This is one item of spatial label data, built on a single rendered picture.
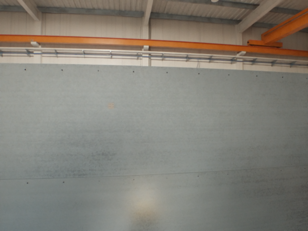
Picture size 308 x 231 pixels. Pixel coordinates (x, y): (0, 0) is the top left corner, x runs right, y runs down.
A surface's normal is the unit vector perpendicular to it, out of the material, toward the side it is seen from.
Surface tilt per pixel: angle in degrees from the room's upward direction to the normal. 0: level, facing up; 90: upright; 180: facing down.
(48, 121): 90
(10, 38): 90
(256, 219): 90
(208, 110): 90
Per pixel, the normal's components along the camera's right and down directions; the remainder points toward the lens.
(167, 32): 0.14, 0.02
